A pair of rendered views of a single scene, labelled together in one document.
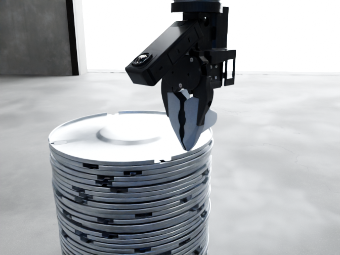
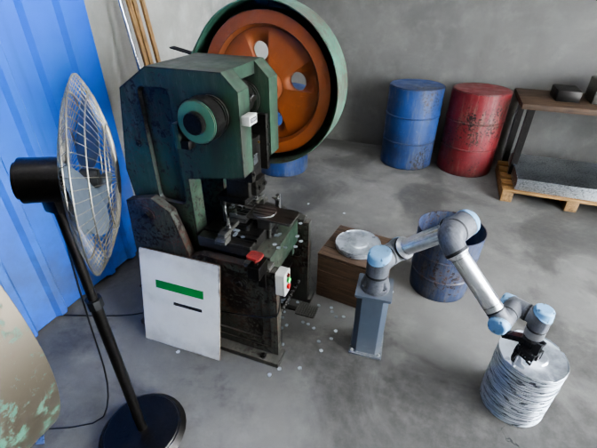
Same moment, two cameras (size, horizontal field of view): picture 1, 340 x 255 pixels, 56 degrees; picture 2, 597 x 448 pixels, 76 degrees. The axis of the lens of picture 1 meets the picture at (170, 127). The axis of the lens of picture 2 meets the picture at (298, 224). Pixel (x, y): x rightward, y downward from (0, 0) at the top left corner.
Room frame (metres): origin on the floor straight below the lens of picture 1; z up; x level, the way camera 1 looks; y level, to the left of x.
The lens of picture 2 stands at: (-0.19, -1.34, 1.79)
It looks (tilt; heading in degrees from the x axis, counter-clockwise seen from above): 32 degrees down; 105
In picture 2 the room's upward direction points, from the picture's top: straight up
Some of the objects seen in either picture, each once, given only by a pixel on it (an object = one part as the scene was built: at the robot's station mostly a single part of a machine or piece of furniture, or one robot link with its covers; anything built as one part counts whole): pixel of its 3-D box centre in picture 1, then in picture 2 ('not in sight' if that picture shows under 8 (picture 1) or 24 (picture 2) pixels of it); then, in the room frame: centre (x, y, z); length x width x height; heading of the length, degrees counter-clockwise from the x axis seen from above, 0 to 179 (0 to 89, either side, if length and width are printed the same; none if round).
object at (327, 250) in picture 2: not in sight; (355, 267); (-0.34, 0.71, 0.18); 0.40 x 0.38 x 0.35; 167
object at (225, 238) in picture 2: not in sight; (227, 227); (-0.95, 0.12, 0.76); 0.17 x 0.06 x 0.10; 85
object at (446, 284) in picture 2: not in sight; (443, 256); (0.23, 0.90, 0.24); 0.42 x 0.42 x 0.48
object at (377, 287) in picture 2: not in sight; (376, 279); (-0.19, 0.23, 0.50); 0.15 x 0.15 x 0.10
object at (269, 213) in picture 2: not in sight; (273, 223); (-0.76, 0.27, 0.72); 0.25 x 0.14 x 0.14; 175
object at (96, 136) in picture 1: (132, 131); (532, 354); (0.56, 0.07, 0.35); 0.29 x 0.29 x 0.01
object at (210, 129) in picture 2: not in sight; (234, 102); (-0.93, 0.28, 1.33); 0.66 x 0.18 x 0.18; 85
